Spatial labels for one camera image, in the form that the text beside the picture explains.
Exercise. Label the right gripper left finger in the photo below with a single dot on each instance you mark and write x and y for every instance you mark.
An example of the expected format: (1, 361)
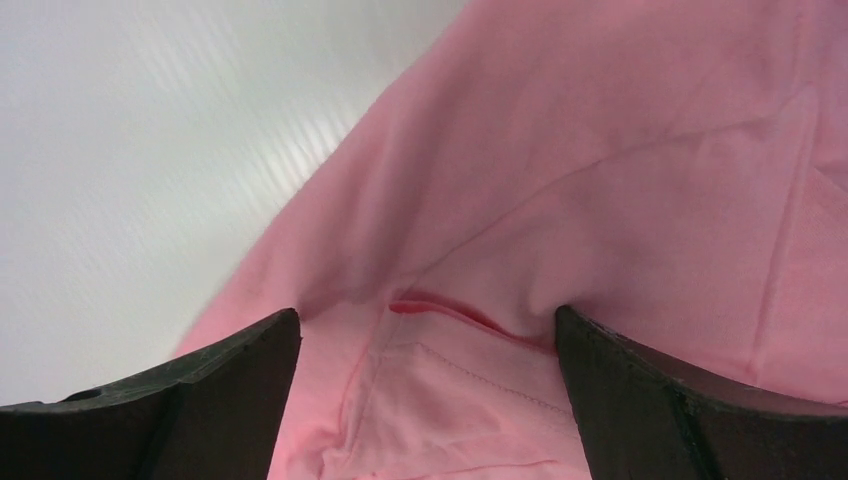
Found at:
(214, 413)

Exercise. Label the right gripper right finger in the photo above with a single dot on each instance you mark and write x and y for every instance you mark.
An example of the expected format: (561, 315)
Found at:
(643, 414)

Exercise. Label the pink t shirt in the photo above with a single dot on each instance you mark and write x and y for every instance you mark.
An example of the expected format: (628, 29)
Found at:
(677, 170)

